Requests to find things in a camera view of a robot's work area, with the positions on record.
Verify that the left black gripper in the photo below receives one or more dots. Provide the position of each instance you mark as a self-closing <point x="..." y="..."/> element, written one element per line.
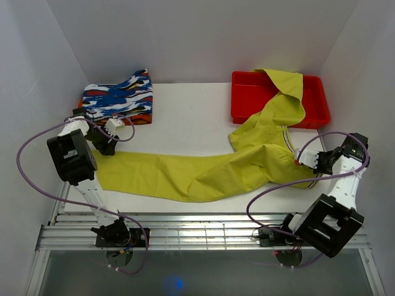
<point x="104" y="148"/>

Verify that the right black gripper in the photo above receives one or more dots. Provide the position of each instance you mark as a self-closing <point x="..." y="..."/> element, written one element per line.
<point x="320" y="169"/>

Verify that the yellow-green trousers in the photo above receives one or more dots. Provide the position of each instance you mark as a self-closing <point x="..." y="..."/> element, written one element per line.
<point x="262" y="153"/>

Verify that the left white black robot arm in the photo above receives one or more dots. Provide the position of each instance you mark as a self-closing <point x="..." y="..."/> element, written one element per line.
<point x="75" y="163"/>

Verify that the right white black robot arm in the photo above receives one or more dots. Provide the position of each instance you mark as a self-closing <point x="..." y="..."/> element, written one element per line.
<point x="332" y="220"/>

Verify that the folded multicolour patterned trousers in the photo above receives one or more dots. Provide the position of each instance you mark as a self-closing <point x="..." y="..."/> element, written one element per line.
<point x="132" y="98"/>

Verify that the red plastic tray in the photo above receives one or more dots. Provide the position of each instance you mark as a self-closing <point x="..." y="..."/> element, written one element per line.
<point x="250" y="91"/>

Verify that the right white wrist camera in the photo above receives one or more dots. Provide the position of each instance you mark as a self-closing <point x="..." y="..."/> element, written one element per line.
<point x="307" y="157"/>

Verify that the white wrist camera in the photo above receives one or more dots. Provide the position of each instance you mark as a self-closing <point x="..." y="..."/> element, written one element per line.
<point x="307" y="157"/>
<point x="113" y="126"/>

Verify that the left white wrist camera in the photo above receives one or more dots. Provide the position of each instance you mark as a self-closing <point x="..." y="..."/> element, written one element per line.
<point x="113" y="126"/>

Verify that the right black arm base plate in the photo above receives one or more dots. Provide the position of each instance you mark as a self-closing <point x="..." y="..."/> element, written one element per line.
<point x="271" y="238"/>

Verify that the aluminium rail frame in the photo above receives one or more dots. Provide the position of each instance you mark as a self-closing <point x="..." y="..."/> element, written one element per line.
<point x="221" y="225"/>

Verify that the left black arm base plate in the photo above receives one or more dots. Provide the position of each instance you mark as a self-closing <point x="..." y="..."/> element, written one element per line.
<point x="135" y="238"/>

